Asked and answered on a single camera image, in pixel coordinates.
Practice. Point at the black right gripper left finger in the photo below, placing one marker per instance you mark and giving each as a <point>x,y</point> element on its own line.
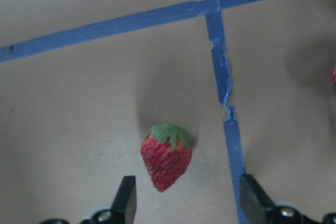
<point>125,202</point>

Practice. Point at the red strawberry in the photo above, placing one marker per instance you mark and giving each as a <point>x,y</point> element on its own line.
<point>334,76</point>
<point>166,152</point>

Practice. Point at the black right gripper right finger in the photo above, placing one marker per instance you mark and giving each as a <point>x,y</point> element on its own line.
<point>255,203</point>

